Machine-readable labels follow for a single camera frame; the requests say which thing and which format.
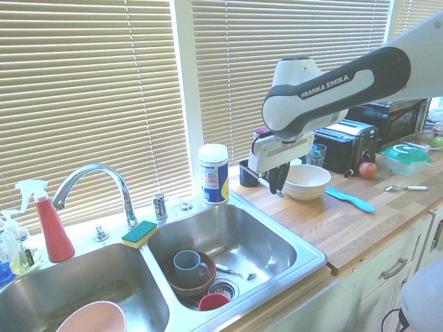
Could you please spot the green apple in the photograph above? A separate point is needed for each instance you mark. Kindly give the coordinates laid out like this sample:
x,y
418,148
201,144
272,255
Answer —
x,y
438,141

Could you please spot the blue soap bottle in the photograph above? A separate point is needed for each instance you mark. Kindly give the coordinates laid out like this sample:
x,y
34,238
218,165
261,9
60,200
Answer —
x,y
4,266

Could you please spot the metal fork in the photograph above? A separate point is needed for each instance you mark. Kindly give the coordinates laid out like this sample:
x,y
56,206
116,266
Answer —
x,y
235,271

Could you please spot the clear drinking glass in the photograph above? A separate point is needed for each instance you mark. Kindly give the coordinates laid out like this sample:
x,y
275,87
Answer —
x,y
318,155

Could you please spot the disinfecting wipes canister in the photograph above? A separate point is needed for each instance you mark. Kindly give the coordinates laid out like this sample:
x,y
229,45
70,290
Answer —
x,y
214,176

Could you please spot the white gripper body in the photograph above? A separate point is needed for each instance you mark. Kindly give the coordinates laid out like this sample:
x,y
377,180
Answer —
x,y
277,154

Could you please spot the red spray bottle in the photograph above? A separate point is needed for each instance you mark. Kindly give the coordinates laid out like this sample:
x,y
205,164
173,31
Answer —
x,y
55,235

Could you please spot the green lid plastic container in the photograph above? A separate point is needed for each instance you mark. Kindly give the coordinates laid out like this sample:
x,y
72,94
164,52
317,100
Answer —
x,y
405,159

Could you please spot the large cream bowl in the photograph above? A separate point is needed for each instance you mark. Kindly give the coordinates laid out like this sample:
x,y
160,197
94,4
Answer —
x,y
304,183

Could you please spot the chrome faucet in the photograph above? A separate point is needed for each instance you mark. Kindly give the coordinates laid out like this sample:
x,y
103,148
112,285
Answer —
x,y
104,169

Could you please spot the light blue serrated knife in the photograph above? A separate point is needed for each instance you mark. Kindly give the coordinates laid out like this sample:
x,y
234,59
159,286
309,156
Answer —
x,y
349,198

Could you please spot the green yellow sponge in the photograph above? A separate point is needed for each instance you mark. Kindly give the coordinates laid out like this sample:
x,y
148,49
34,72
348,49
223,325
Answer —
x,y
138,233

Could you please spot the clear plastic tray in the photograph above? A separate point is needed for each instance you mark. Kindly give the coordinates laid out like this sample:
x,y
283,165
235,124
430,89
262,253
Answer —
x,y
418,140

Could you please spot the stainless steel double sink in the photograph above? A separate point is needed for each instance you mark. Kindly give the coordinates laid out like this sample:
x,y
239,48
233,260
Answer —
x,y
263,242

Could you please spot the red apple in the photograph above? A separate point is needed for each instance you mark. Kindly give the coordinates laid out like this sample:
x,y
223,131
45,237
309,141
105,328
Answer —
x,y
367,170

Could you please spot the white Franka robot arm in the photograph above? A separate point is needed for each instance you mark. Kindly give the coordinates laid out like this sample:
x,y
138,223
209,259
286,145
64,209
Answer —
x,y
328,100

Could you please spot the metal sink drain strainer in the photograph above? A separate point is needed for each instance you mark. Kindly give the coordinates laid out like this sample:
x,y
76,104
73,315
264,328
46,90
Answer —
x,y
225,287

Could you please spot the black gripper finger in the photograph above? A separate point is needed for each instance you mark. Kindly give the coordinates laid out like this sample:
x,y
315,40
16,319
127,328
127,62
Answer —
x,y
274,181
283,176

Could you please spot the wooden window blind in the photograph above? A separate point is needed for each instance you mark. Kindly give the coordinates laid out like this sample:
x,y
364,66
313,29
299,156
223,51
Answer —
x,y
86,86
415,15
263,45

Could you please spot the black mug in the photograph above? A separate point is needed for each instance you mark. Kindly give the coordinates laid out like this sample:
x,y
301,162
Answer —
x,y
246,178

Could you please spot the pink bowl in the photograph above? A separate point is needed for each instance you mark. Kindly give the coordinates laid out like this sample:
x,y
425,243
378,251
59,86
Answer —
x,y
93,316

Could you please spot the clear soap pump bottle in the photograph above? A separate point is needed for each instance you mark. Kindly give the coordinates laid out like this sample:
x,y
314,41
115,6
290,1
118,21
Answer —
x,y
24,256

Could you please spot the black toaster oven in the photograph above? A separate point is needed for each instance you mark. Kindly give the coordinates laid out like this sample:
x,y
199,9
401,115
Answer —
x,y
398,119

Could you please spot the chrome faucet knob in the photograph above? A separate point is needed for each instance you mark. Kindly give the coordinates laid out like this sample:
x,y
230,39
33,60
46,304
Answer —
x,y
101,233

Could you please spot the red mug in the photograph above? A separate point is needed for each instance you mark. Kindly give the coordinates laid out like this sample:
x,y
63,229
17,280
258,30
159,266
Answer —
x,y
212,302

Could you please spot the brown wooden bowl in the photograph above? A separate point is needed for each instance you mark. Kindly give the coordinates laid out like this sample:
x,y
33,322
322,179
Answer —
x,y
180,281

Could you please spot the grey mug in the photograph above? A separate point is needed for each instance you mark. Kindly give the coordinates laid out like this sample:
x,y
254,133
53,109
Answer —
x,y
188,268

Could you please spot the black silver toaster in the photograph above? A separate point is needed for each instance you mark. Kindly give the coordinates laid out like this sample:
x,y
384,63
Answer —
x,y
353,145

